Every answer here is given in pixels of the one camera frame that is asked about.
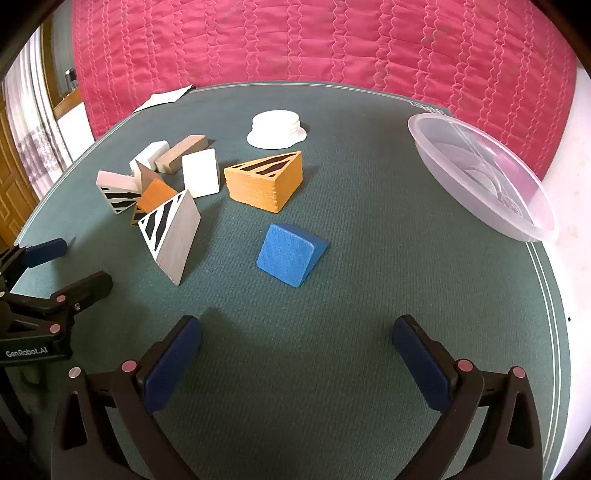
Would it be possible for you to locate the large orange striped wedge block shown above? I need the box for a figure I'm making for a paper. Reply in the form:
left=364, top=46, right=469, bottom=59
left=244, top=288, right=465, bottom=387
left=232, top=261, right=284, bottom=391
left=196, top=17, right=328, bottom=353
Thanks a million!
left=224, top=151, right=303, bottom=214

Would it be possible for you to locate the blue wedge block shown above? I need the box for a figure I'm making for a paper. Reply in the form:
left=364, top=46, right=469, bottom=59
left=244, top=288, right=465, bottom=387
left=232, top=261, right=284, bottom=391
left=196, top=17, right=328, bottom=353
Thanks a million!
left=256, top=223, right=329, bottom=289

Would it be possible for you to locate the white round plastic lid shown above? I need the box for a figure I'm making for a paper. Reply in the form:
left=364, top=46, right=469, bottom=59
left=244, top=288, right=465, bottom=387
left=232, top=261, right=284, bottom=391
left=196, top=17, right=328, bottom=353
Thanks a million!
left=246, top=110, right=308, bottom=150

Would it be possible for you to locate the light patterned curtain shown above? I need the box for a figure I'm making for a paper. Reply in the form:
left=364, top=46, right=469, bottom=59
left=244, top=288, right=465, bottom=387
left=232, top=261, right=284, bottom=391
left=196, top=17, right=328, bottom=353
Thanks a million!
left=2, top=28, right=70, bottom=185

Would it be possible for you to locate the grey striped wedge block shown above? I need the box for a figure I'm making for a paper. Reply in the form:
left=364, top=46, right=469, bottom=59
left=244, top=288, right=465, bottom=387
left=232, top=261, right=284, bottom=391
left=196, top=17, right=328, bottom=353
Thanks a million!
left=139, top=189, right=201, bottom=287

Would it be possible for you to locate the white rectangular block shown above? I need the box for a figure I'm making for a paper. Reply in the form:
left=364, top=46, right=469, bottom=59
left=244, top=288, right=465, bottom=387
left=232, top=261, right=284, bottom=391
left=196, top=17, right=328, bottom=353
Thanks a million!
left=181, top=148, right=221, bottom=198

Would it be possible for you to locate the small orange striped wedge block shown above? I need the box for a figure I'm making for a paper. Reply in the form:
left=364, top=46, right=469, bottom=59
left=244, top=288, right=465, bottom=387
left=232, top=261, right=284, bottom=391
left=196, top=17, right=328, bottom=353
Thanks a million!
left=130, top=178, right=178, bottom=228

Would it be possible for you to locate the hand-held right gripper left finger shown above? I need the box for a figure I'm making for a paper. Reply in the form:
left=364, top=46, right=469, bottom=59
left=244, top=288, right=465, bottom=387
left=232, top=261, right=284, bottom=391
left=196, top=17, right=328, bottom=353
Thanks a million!
left=51, top=315, right=204, bottom=480

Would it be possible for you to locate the pink quilted blanket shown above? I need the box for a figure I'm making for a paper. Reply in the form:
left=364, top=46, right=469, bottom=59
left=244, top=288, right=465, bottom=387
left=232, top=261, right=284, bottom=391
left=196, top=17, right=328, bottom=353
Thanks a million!
left=69, top=0, right=580, bottom=181

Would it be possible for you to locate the white striped wedge block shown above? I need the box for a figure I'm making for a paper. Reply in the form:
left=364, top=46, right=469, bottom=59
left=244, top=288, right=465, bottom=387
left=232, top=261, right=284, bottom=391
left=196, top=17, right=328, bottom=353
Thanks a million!
left=96, top=171, right=141, bottom=215

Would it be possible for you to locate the white paper card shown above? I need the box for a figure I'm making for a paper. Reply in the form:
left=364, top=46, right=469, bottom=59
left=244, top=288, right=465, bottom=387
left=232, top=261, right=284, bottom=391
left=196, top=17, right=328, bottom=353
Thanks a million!
left=133, top=85, right=195, bottom=113

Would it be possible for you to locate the brown rectangular block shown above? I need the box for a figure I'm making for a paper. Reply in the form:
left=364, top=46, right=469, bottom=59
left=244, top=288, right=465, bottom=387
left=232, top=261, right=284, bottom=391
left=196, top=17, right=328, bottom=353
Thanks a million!
left=154, top=135, right=207, bottom=175

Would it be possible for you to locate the clear plastic bowl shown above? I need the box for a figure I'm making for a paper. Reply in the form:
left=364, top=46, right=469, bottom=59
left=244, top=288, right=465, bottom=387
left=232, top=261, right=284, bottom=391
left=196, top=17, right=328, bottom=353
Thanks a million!
left=407, top=113, right=559, bottom=243

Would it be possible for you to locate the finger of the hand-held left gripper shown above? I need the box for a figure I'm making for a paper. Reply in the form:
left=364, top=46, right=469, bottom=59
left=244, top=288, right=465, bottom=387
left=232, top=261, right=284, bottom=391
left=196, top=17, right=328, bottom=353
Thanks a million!
left=0, top=271, right=114, bottom=343
left=0, top=237, right=68, bottom=296

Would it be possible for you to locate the wooden furniture edge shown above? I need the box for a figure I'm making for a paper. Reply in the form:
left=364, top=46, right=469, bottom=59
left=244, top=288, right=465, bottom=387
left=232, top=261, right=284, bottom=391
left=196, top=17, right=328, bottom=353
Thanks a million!
left=51, top=69, right=86, bottom=118

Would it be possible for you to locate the grey-brown wooden block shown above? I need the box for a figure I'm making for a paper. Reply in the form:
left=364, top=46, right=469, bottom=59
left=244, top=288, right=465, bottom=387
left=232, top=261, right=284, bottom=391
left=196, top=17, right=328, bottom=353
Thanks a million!
left=134, top=161, right=160, bottom=192

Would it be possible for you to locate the small white block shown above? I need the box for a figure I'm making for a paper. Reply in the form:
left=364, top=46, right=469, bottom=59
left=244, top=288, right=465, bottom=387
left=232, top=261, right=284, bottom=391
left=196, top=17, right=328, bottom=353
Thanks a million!
left=129, top=140, right=171, bottom=172

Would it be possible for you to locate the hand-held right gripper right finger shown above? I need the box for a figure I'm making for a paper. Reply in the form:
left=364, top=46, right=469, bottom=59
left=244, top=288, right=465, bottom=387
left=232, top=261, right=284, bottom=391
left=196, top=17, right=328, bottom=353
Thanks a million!
left=392, top=315, right=544, bottom=480

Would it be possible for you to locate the wooden door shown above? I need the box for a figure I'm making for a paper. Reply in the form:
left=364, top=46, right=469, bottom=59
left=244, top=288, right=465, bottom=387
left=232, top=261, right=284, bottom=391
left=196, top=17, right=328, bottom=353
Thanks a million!
left=0, top=88, right=40, bottom=250

